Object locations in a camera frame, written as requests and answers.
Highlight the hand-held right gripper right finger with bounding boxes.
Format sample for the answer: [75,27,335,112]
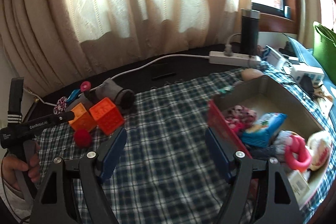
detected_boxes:
[205,127,305,224]

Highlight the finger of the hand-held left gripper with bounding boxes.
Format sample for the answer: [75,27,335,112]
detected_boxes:
[47,111,76,125]

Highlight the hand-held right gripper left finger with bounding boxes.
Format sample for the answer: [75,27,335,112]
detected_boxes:
[31,126,128,224]

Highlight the pink patterned scrunchie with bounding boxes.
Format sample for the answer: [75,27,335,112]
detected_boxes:
[54,97,67,115]
[224,105,257,132]

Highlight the small orange toy cube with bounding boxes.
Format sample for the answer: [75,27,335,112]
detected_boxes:
[69,103,96,132]

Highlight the plain grey sock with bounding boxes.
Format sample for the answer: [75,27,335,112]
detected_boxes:
[67,93,96,111]

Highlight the red pom-pom ball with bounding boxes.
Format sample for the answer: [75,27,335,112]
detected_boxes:
[73,128,93,149]

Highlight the large red-orange toy cube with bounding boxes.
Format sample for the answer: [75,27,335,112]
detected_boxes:
[89,97,125,136]

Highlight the grey sock roll dark cuff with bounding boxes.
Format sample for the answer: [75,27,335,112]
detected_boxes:
[95,78,136,112]

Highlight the pink foam twist roller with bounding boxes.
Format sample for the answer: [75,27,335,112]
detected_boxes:
[285,134,313,172]

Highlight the red tin container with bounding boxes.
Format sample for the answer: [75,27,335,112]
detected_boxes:
[207,74,332,210]

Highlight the small yellow carton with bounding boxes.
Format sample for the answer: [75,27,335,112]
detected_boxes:
[287,170,311,194]

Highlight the person's left forearm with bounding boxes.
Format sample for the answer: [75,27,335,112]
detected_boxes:
[0,179,34,216]

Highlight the person's left hand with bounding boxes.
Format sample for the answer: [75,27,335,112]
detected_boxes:
[1,154,29,190]

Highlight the pink round disc toy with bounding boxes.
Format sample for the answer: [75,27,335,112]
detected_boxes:
[80,81,92,98]

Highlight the blue plaid cloth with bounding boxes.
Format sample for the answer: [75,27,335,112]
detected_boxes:
[0,61,336,224]

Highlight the beige egg-shaped object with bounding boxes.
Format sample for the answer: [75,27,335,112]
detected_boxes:
[241,69,264,81]

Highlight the black phone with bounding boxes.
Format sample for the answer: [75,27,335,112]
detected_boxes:
[152,63,176,81]

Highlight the white power strip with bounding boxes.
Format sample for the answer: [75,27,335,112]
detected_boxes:
[209,51,261,67]

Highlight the black power adapter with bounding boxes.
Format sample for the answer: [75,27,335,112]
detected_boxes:
[299,74,314,93]

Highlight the white box blue logo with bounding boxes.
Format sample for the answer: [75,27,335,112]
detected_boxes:
[264,46,286,68]

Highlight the white multi-socket adapter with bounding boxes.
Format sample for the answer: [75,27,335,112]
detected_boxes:
[293,65,325,84]

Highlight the black steel tumbler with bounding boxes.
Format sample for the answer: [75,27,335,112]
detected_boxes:
[241,9,260,55]

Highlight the black ridged object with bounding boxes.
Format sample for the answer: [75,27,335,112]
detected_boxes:
[280,40,298,55]

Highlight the blue fabric bag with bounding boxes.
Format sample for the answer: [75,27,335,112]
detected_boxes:
[283,34,323,67]

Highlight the green plastic tub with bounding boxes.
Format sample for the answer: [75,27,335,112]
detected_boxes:
[313,21,336,75]

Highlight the white power strip cable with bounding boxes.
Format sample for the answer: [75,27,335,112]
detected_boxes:
[24,54,211,106]

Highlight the white plug with cable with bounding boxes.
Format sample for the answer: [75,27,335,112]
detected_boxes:
[224,34,242,56]

